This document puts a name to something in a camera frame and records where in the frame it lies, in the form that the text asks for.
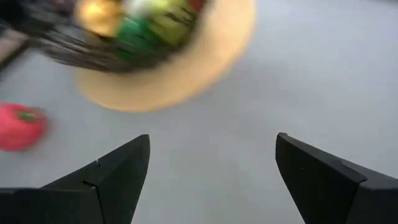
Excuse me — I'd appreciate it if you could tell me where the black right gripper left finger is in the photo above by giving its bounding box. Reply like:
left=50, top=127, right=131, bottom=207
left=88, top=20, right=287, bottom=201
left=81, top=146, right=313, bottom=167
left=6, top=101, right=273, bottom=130
left=0, top=134, right=151, bottom=224

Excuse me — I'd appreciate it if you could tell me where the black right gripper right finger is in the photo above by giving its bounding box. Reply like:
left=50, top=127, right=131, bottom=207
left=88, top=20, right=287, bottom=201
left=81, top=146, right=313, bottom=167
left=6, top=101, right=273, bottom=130
left=275, top=132, right=398, bottom=224

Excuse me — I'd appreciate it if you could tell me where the red bell pepper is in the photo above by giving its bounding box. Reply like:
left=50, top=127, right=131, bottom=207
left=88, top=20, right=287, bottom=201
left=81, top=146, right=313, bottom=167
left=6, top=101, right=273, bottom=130
left=0, top=102, right=50, bottom=152

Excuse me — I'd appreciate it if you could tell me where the green lime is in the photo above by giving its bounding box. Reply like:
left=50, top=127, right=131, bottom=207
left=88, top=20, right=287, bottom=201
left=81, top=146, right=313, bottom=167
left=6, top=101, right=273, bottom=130
left=116, top=18, right=162, bottom=60

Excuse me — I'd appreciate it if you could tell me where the yellow toy fruit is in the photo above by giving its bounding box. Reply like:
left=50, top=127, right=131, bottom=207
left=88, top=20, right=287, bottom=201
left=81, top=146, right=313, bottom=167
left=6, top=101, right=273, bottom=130
left=74, top=0, right=125, bottom=38

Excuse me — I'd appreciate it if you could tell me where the round yellow woven placemat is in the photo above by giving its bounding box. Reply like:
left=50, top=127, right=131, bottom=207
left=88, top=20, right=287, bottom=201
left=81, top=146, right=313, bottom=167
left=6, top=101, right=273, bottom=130
left=74, top=0, right=257, bottom=113

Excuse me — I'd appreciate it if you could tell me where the dark woven wire basket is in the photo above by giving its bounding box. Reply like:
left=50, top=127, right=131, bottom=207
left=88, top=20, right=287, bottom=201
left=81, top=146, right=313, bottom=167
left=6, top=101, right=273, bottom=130
left=0, top=0, right=206, bottom=74

